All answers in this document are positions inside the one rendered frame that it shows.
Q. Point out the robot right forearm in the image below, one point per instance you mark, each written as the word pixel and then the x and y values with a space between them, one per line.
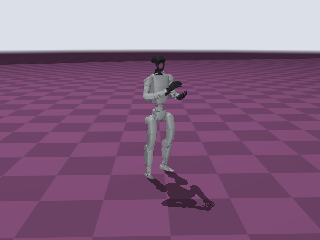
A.
pixel 155 96

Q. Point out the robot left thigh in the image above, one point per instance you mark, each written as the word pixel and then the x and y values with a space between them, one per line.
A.
pixel 170 129

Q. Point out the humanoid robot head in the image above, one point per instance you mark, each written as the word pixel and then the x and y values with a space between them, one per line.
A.
pixel 159 60

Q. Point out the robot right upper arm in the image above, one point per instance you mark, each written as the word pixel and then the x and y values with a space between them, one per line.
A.
pixel 147 87

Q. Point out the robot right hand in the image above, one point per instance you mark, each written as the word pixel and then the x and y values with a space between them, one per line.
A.
pixel 173 86

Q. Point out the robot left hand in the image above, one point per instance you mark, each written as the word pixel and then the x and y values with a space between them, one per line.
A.
pixel 182 96

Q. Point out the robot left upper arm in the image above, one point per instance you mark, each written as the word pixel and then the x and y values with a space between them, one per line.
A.
pixel 171 80

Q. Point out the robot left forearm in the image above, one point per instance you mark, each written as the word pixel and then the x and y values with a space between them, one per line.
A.
pixel 175 95

